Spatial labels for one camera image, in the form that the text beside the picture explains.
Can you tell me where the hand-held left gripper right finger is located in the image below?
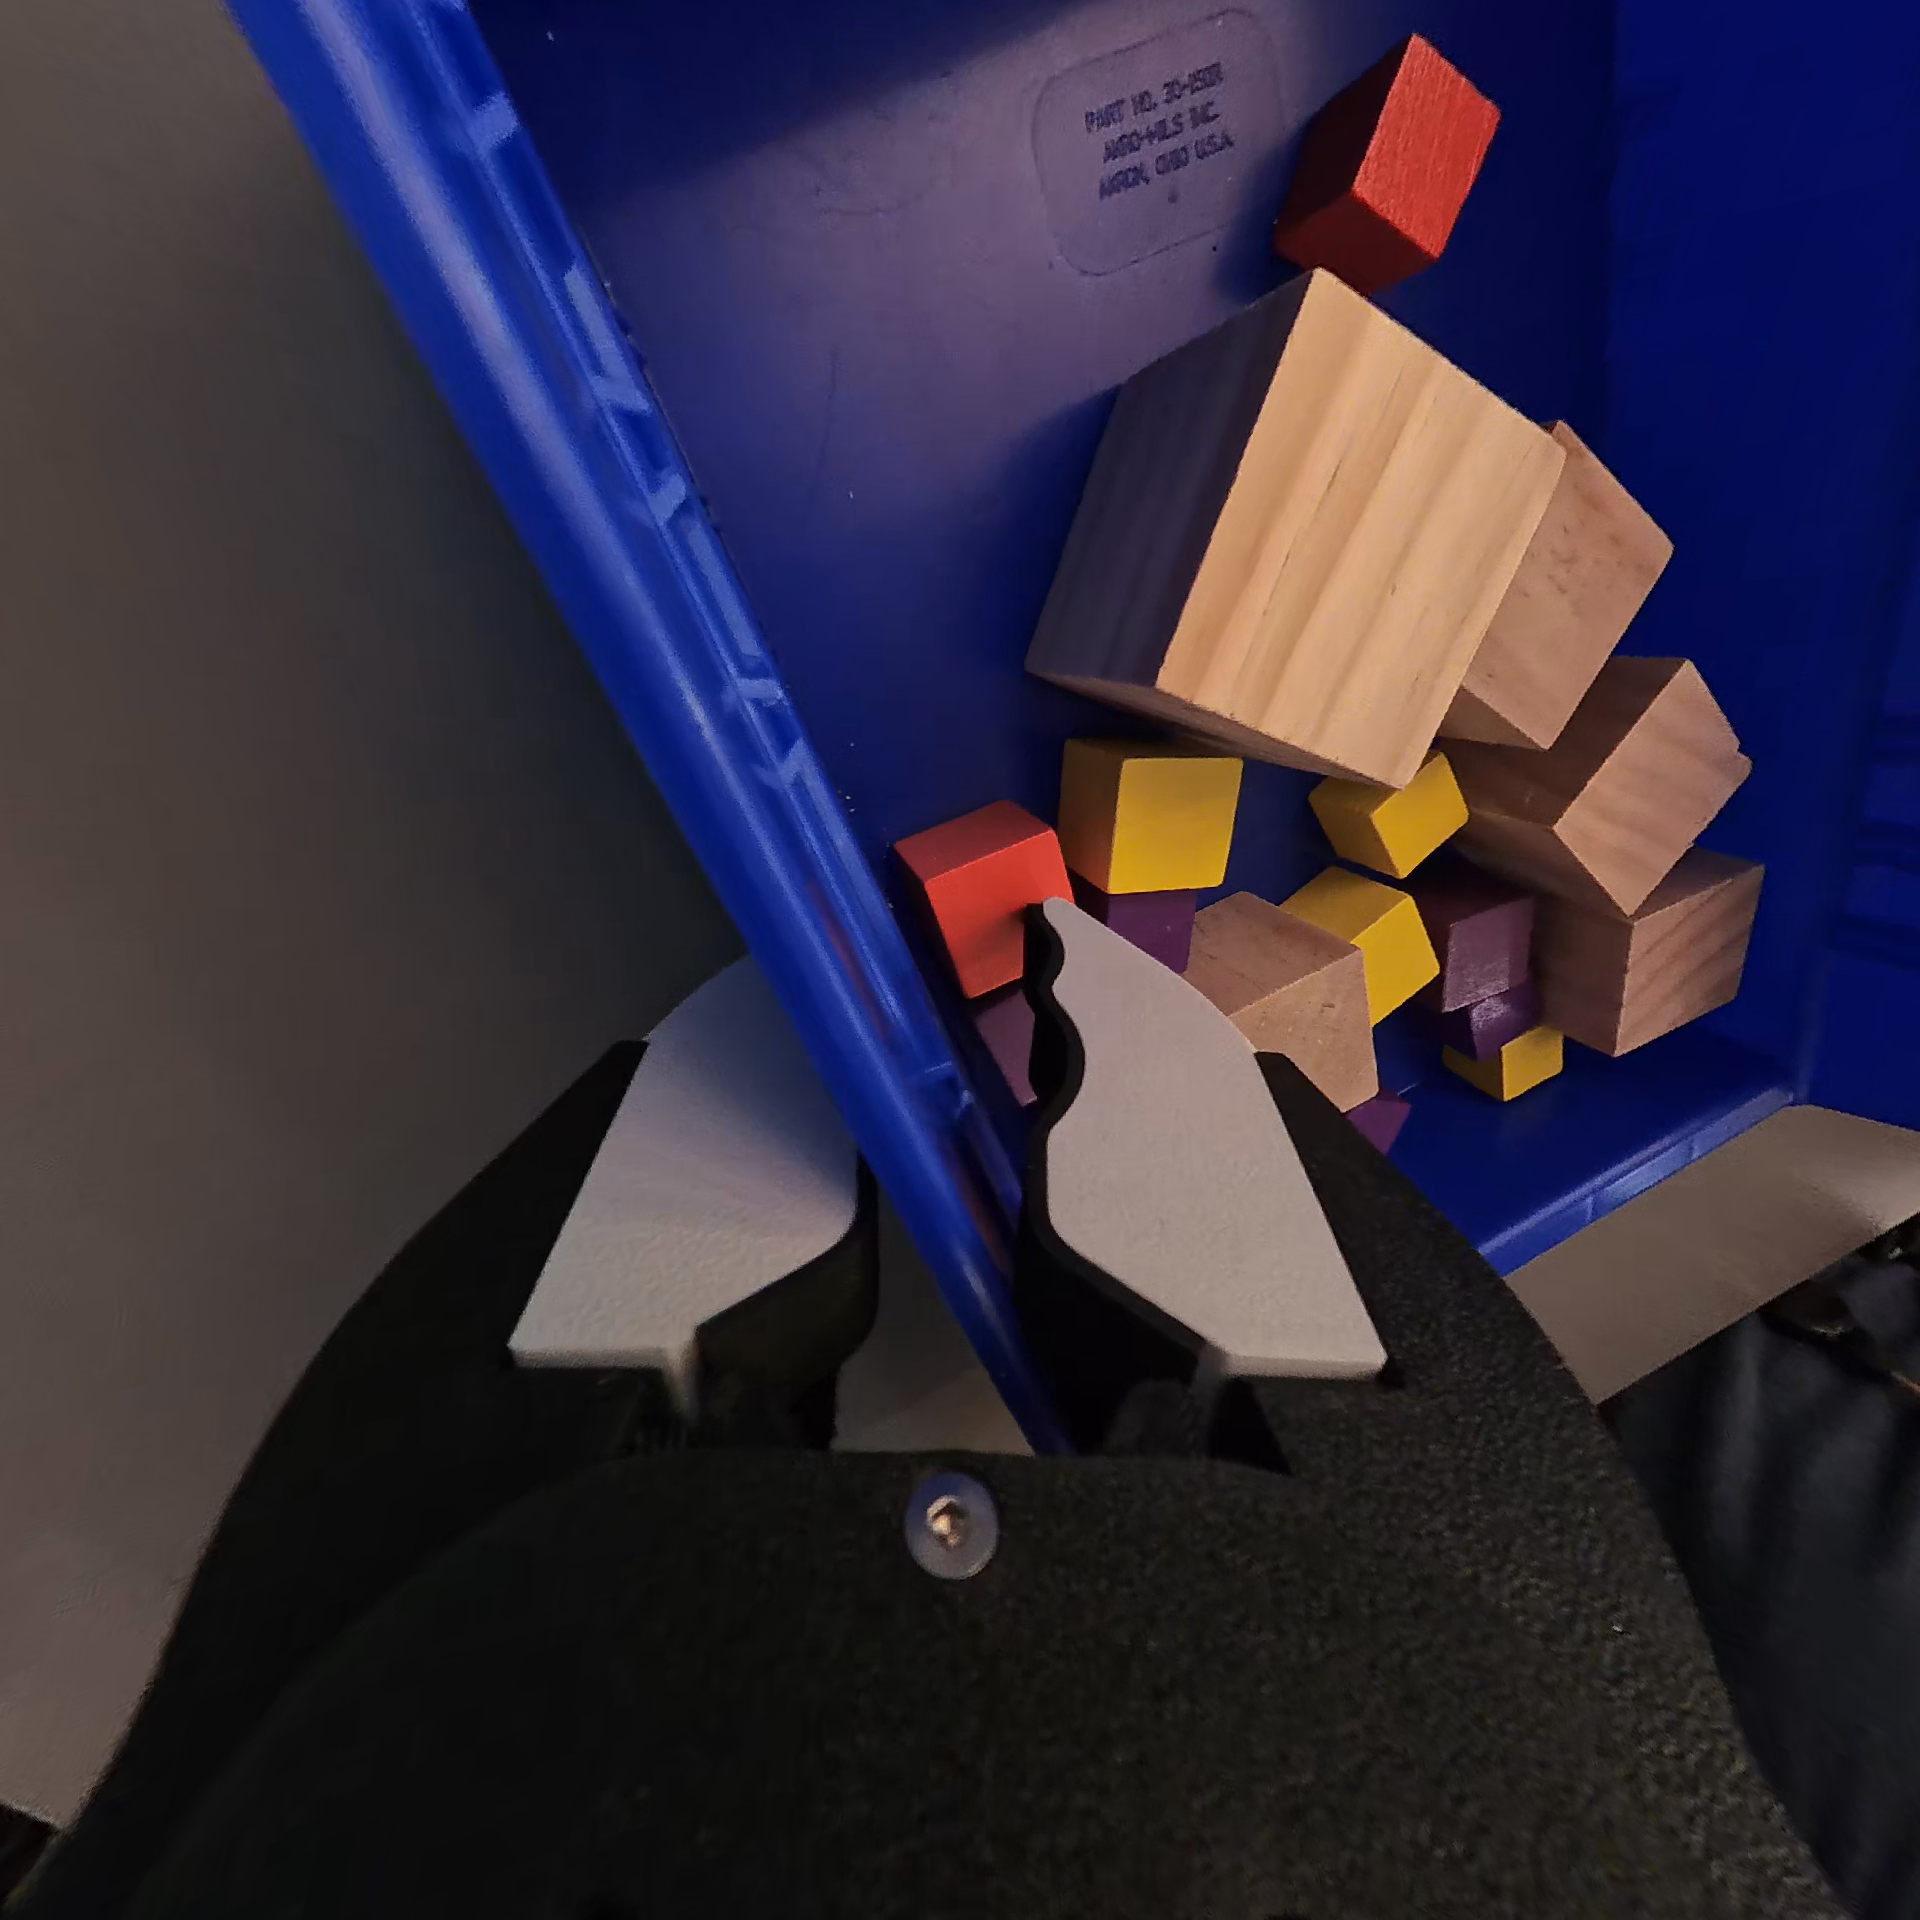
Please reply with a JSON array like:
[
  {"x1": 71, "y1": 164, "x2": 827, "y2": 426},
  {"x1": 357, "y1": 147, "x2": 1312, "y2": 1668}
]
[{"x1": 1010, "y1": 895, "x2": 1393, "y2": 1456}]

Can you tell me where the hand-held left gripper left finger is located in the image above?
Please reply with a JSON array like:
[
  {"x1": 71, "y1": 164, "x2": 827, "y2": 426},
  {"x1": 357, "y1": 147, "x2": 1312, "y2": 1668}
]
[{"x1": 506, "y1": 957, "x2": 880, "y2": 1456}]

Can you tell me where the pile of wooden cubes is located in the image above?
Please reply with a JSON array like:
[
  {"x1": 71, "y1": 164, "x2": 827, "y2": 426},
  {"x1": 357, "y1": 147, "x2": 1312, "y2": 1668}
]
[{"x1": 896, "y1": 32, "x2": 1769, "y2": 1157}]

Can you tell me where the blue plastic box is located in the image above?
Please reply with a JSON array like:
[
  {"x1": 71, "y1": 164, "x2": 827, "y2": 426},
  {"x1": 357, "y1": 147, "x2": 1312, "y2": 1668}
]
[{"x1": 222, "y1": 0, "x2": 1920, "y2": 1456}]

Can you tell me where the person's dark blue clothing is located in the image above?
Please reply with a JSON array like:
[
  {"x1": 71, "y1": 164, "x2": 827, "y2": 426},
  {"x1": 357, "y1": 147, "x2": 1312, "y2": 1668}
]
[{"x1": 1610, "y1": 1198, "x2": 1920, "y2": 1920}]

